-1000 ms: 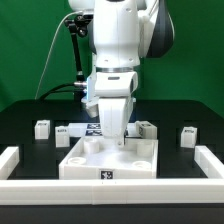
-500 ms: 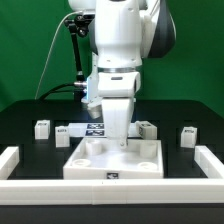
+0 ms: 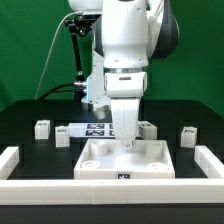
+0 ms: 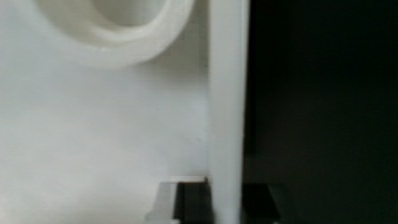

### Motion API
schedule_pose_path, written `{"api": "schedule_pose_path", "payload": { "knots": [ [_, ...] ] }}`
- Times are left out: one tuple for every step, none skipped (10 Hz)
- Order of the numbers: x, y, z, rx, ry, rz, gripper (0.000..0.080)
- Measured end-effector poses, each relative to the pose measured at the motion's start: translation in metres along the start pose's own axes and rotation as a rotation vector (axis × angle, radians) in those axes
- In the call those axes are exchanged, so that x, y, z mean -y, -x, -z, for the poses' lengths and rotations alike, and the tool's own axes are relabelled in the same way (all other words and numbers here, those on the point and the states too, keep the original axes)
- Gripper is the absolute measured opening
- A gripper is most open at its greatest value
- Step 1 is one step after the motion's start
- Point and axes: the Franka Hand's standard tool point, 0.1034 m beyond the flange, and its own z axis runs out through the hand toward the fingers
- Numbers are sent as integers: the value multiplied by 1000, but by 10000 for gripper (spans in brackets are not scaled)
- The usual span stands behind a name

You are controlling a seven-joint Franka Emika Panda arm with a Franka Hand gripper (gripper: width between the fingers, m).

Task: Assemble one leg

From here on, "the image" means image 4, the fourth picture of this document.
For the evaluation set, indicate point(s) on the white square tabletop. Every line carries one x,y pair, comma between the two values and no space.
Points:
122,110

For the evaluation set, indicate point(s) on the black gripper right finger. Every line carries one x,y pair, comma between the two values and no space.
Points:
264,204

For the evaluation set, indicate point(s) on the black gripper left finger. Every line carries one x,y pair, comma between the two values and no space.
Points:
182,202

